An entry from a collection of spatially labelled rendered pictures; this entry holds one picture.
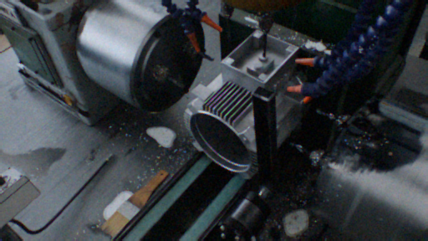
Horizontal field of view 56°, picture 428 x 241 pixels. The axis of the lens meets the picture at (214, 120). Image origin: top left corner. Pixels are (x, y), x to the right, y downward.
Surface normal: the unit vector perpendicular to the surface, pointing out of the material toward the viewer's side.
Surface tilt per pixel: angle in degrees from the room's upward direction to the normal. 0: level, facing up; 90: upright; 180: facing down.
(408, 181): 32
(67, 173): 0
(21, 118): 0
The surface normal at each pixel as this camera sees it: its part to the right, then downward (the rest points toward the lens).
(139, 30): -0.27, -0.39
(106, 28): -0.40, -0.16
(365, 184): -0.51, 0.07
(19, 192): 0.70, 0.14
